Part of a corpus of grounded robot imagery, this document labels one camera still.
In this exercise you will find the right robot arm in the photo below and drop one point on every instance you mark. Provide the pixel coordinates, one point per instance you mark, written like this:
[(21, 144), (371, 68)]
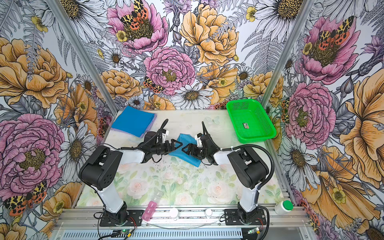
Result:
[(253, 166)]

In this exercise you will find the right aluminium corner post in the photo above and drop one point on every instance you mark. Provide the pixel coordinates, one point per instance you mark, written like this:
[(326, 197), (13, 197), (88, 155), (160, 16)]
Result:
[(291, 40)]

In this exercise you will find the left aluminium corner post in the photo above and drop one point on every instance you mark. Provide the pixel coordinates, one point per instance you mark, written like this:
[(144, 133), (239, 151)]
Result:
[(75, 40)]

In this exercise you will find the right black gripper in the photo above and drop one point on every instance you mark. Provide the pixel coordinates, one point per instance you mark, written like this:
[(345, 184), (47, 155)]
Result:
[(190, 145)]

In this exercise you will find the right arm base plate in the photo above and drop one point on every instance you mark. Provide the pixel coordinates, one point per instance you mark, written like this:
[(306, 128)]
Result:
[(235, 217)]

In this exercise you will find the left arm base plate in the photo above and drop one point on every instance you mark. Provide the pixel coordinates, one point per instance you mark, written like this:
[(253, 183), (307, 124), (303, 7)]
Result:
[(129, 218)]

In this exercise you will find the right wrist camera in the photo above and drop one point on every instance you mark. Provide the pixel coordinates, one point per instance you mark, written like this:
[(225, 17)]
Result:
[(198, 139)]

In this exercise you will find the folded dark blue t shirt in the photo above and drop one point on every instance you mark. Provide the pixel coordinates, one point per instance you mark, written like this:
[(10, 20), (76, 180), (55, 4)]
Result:
[(132, 120)]

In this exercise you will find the pink clear plastic bottle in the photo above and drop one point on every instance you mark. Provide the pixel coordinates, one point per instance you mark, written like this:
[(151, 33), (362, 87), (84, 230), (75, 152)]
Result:
[(152, 205)]

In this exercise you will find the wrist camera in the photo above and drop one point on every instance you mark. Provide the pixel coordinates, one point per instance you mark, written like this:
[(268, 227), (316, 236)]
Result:
[(164, 134), (198, 139)]

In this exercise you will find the aluminium corner post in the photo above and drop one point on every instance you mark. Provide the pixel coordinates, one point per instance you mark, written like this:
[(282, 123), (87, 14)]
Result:
[(75, 40), (291, 40)]

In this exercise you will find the white bottle cap left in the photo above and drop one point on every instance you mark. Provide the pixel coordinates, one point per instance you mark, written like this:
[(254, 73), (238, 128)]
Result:
[(174, 214)]

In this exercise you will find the aluminium front rail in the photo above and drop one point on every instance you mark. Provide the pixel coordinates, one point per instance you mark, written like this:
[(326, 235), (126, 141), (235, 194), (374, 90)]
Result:
[(189, 217)]

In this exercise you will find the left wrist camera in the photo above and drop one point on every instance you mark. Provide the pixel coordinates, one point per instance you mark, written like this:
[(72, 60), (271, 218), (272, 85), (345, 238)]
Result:
[(164, 134)]

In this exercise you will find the green plastic basket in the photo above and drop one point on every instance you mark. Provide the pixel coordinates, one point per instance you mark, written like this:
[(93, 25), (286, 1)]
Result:
[(250, 121)]

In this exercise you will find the white bottle cap right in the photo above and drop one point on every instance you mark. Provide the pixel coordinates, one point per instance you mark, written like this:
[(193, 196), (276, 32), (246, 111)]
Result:
[(208, 213)]

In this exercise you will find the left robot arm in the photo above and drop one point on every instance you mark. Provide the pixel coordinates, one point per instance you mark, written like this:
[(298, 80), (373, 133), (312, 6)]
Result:
[(100, 170)]

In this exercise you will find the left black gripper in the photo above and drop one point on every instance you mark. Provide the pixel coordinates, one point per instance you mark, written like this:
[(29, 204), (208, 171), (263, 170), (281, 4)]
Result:
[(173, 140)]

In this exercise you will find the white bottle green cap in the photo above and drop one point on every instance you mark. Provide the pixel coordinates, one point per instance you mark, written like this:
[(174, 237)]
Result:
[(283, 207)]

